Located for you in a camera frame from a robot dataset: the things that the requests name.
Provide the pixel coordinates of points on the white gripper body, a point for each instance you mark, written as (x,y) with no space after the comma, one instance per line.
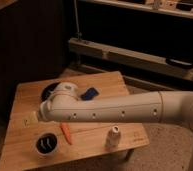
(31,118)

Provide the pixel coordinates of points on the small white bottle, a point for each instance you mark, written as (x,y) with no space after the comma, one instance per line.
(113,137)

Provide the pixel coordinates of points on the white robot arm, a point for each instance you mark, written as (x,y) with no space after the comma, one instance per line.
(64,105)

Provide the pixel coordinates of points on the black ceramic bowl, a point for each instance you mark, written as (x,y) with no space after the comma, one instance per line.
(48,90)

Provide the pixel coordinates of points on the wooden table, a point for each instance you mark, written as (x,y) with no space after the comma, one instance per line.
(88,139)

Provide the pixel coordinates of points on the white cup with black interior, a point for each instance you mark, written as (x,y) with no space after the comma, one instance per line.
(46,144)

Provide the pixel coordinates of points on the orange toy carrot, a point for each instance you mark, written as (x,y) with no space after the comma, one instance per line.
(66,132)

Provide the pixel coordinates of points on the blue sponge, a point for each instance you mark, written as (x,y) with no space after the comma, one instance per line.
(89,94)

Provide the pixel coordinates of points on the metal pole stand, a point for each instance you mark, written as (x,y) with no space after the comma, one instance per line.
(78,32)

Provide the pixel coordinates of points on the upper shelf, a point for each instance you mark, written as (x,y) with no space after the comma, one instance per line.
(140,7)

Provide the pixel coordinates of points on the wooden bench rail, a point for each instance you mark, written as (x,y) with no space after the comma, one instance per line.
(128,57)

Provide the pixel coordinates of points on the black handle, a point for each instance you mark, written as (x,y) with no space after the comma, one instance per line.
(179,64)

